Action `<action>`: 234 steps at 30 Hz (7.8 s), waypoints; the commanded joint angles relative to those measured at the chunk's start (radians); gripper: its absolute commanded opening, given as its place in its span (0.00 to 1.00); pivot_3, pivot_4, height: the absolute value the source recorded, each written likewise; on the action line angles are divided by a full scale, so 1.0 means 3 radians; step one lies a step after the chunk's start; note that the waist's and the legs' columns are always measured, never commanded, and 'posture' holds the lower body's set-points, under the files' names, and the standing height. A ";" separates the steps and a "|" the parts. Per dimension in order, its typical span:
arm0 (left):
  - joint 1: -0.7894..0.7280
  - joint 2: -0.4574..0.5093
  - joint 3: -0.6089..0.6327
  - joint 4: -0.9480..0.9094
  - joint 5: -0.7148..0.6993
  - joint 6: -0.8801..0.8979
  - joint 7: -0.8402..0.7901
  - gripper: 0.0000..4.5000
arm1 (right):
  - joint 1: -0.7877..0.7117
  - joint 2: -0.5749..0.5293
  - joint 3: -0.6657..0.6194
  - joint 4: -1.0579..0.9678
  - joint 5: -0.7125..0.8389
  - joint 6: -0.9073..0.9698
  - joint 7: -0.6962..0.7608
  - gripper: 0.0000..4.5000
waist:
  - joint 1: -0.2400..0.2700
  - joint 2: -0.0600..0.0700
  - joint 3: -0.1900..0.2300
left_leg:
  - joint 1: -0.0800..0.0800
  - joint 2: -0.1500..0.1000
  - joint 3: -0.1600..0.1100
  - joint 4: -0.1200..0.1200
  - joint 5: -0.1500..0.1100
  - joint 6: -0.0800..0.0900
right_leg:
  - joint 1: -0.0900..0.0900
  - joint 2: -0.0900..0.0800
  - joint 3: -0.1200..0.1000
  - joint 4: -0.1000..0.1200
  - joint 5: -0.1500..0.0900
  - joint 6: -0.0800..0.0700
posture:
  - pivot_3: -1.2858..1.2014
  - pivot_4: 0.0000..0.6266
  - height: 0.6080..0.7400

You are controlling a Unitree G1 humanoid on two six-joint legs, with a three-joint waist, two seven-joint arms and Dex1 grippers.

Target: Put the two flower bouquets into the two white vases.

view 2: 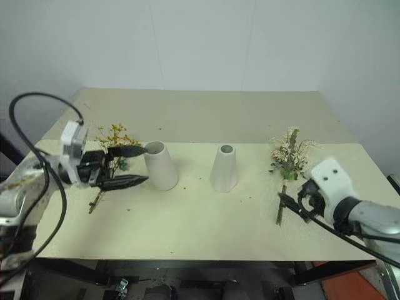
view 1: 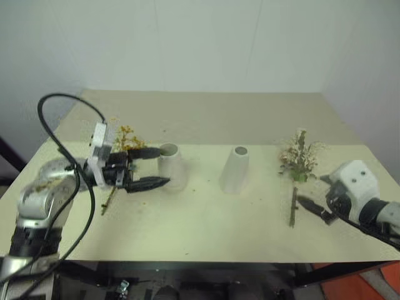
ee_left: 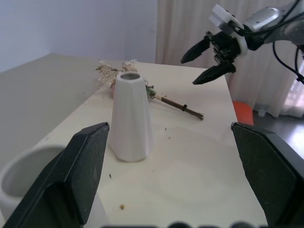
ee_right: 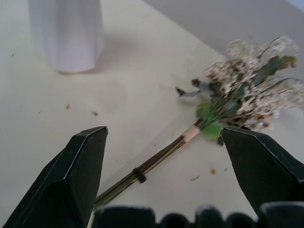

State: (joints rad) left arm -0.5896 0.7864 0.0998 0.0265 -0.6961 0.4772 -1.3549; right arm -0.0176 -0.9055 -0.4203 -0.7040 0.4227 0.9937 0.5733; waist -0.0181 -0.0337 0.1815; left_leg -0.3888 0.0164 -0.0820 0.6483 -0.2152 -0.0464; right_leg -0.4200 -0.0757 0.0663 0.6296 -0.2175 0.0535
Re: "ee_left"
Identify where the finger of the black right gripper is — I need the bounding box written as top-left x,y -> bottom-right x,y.
180,37 -> 213,64
192,59 -> 237,86

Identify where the dried flower bouquet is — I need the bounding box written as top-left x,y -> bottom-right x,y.
95,58 -> 204,121

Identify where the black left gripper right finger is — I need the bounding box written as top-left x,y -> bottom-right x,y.
230,122 -> 304,228

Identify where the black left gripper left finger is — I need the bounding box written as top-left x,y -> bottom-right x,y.
0,122 -> 110,228

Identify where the tall white faceted vase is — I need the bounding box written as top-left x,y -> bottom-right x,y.
108,72 -> 155,162

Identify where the white curtain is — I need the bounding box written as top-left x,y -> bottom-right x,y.
154,0 -> 304,119

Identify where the orange object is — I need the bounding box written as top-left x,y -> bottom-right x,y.
232,100 -> 254,126

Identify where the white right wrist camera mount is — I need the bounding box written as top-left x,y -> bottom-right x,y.
209,4 -> 248,58

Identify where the round white ceramic pot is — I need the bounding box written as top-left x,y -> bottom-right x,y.
0,145 -> 106,228

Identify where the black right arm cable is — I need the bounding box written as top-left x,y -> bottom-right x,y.
242,0 -> 304,85

